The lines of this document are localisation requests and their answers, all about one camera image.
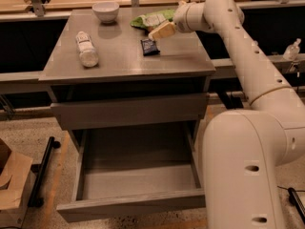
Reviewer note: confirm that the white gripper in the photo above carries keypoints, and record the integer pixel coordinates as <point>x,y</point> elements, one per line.
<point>181,23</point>

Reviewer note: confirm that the green rice chip bag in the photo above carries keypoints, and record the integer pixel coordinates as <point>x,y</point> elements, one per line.
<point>152,20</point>

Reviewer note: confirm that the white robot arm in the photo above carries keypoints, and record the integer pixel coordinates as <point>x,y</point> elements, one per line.
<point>241,148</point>

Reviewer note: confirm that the grey drawer cabinet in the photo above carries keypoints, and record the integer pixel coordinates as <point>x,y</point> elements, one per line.
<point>181,67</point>

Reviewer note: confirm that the closed grey top drawer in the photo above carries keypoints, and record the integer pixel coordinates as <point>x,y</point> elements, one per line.
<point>129,111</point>

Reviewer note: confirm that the open grey middle drawer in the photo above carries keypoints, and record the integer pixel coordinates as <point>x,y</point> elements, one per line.
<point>135,170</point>

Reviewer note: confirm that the small dark blue snack packet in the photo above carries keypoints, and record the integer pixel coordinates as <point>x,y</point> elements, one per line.
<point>149,47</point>

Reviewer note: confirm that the white ceramic bowl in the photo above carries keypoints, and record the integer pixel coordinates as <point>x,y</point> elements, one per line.
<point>106,12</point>

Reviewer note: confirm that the white plastic bottle lying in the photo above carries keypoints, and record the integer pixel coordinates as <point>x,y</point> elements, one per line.
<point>87,53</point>

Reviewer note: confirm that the brown cardboard box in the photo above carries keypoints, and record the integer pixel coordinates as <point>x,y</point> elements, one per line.
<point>16,179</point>

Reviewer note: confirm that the black bar at right edge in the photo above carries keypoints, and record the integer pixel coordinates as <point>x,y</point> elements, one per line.
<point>297,203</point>

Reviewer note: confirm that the black metal stand leg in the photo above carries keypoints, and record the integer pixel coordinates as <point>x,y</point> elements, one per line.
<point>40,169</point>

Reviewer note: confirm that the grey metal rail shelf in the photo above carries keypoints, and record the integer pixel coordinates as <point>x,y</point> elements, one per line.
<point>28,82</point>

